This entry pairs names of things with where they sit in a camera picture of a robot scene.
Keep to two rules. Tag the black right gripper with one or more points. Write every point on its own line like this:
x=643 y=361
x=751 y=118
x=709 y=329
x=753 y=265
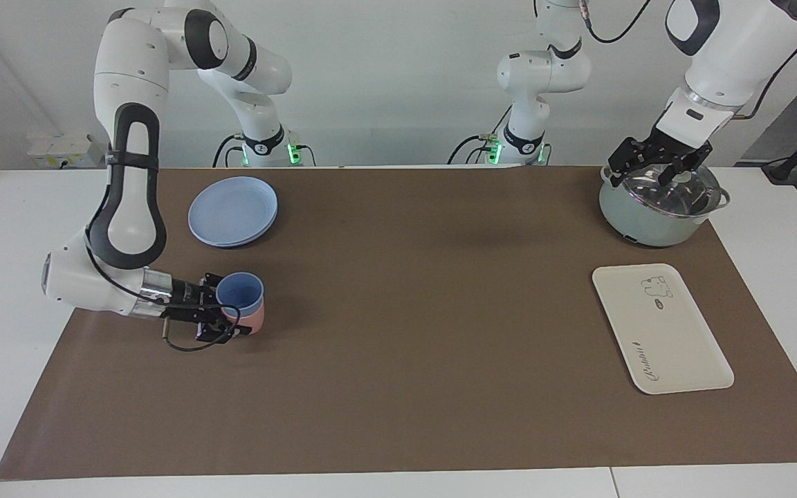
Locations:
x=194 y=301

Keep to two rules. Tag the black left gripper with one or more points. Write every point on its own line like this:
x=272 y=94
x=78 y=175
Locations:
x=668 y=146

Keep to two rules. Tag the blue plastic cup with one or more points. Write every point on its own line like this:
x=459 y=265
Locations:
x=239 y=294

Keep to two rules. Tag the pink plastic cup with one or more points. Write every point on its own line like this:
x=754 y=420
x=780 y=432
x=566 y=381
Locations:
x=254 y=324

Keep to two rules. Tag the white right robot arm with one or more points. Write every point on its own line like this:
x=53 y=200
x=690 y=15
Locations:
x=129 y=76

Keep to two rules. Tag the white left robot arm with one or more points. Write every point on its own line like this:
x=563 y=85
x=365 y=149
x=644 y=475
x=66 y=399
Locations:
x=730 y=55

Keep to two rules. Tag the cream rabbit print tray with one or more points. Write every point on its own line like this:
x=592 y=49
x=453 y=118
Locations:
x=661 y=332

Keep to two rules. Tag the glass pot lid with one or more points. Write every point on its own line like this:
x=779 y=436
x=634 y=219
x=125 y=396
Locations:
x=675 y=197

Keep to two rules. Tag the pale green cooking pot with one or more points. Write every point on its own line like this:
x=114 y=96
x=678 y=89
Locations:
x=647 y=225

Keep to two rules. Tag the blue round plate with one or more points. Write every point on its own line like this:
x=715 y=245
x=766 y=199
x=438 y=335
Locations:
x=232 y=211

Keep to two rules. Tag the brown table mat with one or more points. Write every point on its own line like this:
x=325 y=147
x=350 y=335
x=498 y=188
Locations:
x=405 y=332

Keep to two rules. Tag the white power strip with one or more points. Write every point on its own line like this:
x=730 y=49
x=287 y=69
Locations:
x=63 y=151

